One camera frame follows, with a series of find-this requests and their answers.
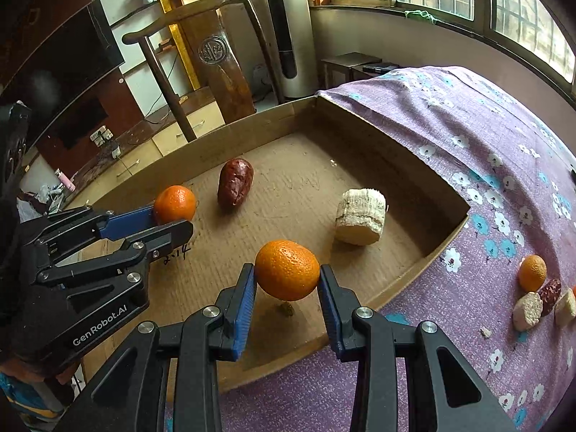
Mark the small brown scrap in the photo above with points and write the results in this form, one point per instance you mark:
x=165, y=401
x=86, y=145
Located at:
x=286, y=309

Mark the low wooden cabinet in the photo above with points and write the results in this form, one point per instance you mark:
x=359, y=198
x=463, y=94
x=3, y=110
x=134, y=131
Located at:
x=198, y=119

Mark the orange mandarin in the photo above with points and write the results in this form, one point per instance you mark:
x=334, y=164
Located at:
x=175, y=202
x=532, y=273
x=288, y=270

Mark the black flat device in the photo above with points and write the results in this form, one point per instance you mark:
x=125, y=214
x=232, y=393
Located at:
x=378, y=68

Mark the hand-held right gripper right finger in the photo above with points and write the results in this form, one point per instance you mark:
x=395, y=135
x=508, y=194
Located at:
x=330, y=319

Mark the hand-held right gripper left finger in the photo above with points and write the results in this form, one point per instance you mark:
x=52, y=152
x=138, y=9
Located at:
x=243, y=306

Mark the white tower air conditioner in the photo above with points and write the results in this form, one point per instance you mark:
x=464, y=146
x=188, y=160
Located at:
x=301, y=54

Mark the green cloth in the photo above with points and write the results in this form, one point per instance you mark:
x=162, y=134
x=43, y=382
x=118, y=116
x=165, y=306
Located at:
x=418, y=14

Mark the pink bottle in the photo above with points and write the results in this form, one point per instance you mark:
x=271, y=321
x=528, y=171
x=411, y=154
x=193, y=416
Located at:
x=65, y=180

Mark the dark wooden chair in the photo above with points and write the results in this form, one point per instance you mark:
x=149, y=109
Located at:
x=220, y=67

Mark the black flat television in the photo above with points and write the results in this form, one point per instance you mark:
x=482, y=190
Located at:
x=67, y=54

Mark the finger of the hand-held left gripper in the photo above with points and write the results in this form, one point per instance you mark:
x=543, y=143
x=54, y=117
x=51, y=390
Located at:
x=171, y=234
x=130, y=225

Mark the white power strip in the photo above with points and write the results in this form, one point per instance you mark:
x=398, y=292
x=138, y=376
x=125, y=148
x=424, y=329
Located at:
x=101, y=136

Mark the small pale sugarcane piece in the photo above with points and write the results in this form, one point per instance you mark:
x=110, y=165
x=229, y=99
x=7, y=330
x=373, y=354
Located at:
x=566, y=308
x=526, y=311

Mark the dark wooden side table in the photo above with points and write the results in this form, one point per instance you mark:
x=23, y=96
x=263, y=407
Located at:
x=346, y=65

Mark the blue orange patterned clothing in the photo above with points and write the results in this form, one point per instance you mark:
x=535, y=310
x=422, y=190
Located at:
x=22, y=396

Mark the shallow cardboard box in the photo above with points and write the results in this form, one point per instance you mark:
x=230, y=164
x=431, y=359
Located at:
x=292, y=166

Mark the red date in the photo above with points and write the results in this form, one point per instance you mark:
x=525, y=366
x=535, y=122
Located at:
x=235, y=182
x=550, y=294

